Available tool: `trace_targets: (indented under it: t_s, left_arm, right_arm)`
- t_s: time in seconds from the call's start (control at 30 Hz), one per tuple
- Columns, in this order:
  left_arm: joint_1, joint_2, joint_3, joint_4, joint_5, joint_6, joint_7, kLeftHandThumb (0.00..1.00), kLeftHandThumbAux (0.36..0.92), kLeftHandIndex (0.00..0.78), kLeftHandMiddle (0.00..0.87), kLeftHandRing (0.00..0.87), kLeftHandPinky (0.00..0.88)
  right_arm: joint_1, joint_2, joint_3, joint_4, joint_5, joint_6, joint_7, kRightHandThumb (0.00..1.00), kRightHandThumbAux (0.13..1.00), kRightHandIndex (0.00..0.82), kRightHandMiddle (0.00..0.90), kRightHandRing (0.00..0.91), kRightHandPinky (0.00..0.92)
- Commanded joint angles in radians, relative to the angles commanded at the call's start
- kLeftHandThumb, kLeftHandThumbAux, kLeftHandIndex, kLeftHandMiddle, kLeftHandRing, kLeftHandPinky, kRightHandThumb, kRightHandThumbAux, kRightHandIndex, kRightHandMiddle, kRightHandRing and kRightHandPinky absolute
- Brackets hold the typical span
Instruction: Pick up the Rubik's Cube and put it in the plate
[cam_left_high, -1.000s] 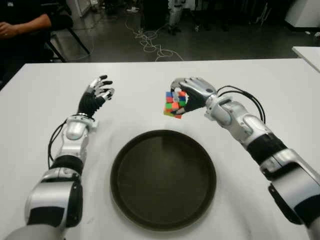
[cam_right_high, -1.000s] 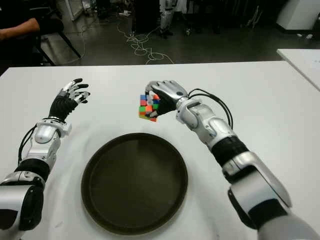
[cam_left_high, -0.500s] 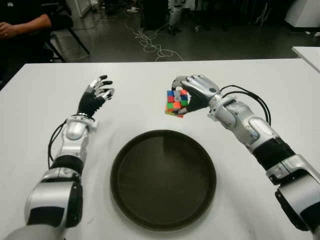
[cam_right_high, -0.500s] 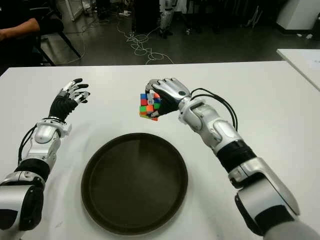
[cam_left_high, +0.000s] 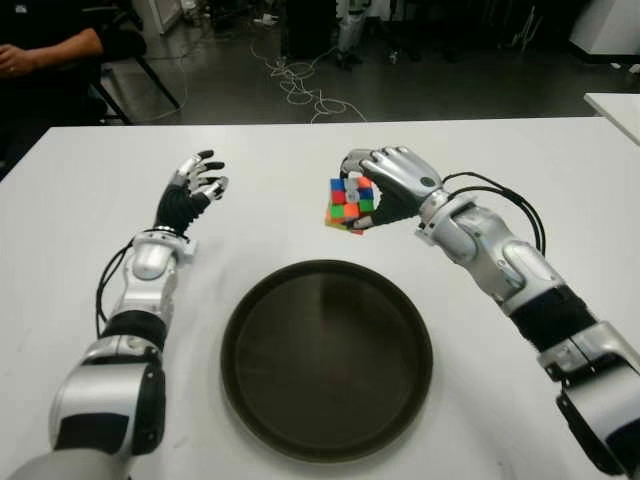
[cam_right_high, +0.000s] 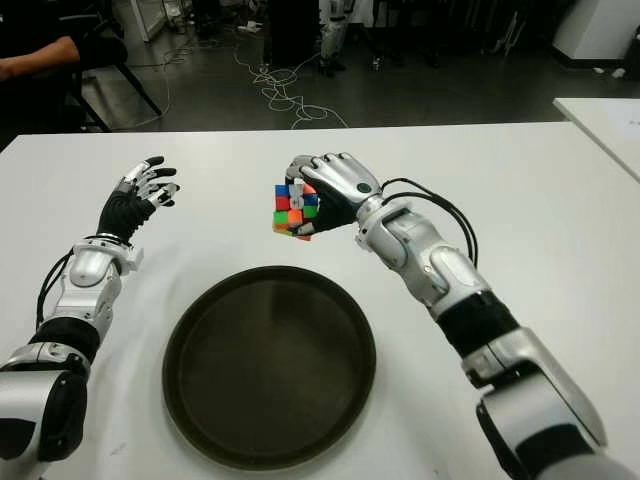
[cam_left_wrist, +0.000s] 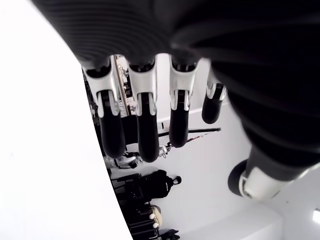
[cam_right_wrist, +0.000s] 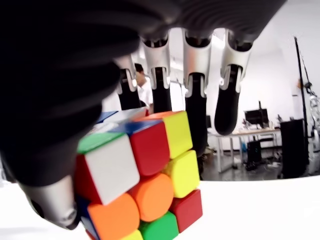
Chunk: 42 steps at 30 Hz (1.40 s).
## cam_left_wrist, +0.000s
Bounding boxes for red striped thin rod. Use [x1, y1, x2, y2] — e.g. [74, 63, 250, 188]
[186, 133, 213, 142]

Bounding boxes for black cabinet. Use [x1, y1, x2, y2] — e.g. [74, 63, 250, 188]
[121, 116, 139, 151]

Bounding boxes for silver humanoid robot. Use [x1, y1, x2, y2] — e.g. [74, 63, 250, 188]
[104, 143, 173, 170]

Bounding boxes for beige plush object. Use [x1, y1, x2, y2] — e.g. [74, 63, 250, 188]
[149, 204, 163, 228]

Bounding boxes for black backpack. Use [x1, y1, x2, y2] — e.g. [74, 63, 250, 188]
[147, 169, 183, 200]

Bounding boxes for black gantry pole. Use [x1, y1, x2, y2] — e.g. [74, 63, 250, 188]
[157, 127, 222, 137]

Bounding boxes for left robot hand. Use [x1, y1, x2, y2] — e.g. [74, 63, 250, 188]
[29, 0, 320, 202]

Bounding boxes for white glass display cabinet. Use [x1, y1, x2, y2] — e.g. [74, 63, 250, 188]
[114, 54, 137, 117]

